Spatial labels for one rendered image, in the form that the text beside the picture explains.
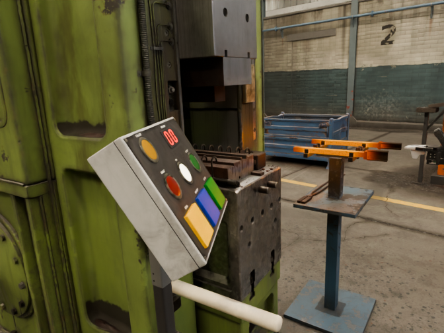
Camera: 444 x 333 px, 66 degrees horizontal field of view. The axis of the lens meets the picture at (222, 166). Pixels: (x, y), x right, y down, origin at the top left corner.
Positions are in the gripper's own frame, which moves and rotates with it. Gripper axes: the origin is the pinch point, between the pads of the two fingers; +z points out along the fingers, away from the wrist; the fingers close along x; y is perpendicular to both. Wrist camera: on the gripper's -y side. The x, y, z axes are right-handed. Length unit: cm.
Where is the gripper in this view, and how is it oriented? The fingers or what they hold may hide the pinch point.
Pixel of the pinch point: (407, 146)
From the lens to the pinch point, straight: 187.2
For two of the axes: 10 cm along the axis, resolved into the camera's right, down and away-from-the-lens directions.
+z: -8.3, -1.0, 5.4
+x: 5.5, -2.3, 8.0
